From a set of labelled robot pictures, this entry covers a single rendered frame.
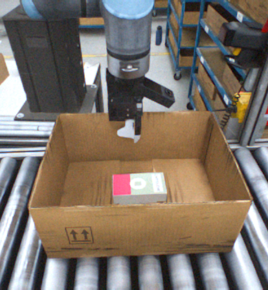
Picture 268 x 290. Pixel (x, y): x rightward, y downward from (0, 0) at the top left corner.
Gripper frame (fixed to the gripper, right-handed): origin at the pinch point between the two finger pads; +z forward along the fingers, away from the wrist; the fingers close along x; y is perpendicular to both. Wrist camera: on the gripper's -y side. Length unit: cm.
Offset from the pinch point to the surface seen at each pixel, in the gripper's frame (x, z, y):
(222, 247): 30.1, 4.2, -15.8
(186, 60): -192, 84, -61
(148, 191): 15.7, 3.6, -1.7
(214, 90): -96, 53, -58
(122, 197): 16.6, 4.1, 4.8
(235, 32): -11.3, -22.7, -24.3
